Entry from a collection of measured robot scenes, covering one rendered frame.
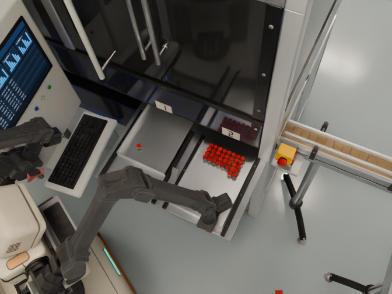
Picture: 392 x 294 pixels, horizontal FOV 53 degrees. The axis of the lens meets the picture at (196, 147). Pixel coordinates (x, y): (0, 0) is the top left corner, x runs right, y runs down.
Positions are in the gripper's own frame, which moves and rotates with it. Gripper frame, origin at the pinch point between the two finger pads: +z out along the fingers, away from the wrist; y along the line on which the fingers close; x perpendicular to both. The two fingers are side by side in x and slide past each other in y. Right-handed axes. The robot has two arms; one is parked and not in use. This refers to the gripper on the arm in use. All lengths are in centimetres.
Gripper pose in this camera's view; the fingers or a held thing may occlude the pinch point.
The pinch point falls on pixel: (209, 224)
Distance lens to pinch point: 173.0
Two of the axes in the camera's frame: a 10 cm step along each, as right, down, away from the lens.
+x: -8.9, -3.7, 2.6
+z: 0.7, 4.5, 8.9
